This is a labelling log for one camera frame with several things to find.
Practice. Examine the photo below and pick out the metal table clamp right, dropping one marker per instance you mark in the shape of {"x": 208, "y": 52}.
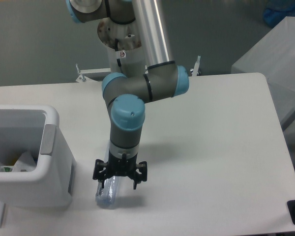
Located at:
{"x": 195, "y": 71}

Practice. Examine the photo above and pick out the white trash can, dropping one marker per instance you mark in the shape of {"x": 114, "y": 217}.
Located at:
{"x": 36, "y": 163}

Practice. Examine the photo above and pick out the blue bag in background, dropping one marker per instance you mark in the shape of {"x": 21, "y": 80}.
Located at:
{"x": 276, "y": 10}

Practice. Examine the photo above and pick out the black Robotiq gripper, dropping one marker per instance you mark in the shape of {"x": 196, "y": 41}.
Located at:
{"x": 120, "y": 167}

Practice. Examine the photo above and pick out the clear plastic wrapper bag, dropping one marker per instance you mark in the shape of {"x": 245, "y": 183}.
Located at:
{"x": 24, "y": 163}

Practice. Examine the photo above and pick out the white table bracket left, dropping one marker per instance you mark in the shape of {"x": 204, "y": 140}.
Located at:
{"x": 85, "y": 75}

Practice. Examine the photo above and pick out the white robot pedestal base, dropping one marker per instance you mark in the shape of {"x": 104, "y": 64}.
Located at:
{"x": 124, "y": 48}

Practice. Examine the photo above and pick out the white covered side table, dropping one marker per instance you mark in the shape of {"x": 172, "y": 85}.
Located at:
{"x": 274, "y": 57}

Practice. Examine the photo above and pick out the crushed clear plastic bottle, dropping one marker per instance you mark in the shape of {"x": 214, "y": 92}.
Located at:
{"x": 107, "y": 197}

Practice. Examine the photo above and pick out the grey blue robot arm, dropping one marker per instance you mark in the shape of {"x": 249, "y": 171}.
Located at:
{"x": 126, "y": 97}

